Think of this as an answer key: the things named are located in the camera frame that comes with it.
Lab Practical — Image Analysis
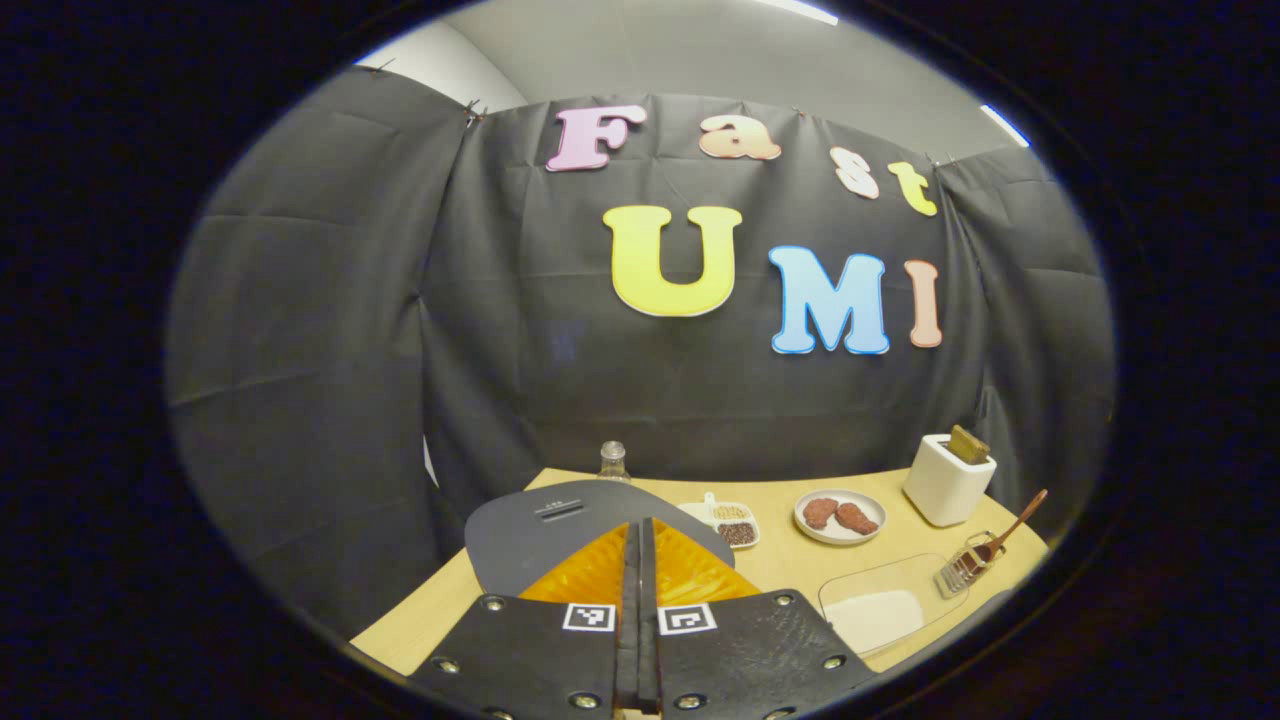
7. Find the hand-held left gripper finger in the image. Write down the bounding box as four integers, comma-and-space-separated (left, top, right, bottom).
640, 518, 879, 720
410, 518, 641, 720

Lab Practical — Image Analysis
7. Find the grey rice cooker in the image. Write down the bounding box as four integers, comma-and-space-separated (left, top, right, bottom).
465, 480, 736, 599

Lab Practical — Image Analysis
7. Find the metal wire chopstick holder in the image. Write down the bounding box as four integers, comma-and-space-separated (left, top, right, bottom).
935, 532, 1006, 599

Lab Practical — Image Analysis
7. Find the brown wooden spoon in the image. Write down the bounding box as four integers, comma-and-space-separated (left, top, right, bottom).
965, 489, 1049, 571

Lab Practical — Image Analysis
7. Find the white divided bean dish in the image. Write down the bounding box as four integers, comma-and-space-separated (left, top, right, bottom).
680, 492, 761, 550

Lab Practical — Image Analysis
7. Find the white round plate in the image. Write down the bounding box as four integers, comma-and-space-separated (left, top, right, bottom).
794, 489, 887, 546

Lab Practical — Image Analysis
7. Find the clear glass tray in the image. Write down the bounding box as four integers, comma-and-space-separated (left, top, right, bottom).
818, 553, 969, 658

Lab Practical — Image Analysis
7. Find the white toaster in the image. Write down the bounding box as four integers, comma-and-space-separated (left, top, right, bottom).
903, 434, 998, 528

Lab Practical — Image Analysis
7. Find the black backdrop cloth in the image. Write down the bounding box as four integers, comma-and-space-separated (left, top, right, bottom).
165, 68, 1116, 641

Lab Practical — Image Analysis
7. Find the large ceiling light panel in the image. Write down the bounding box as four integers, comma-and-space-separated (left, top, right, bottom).
760, 0, 839, 26

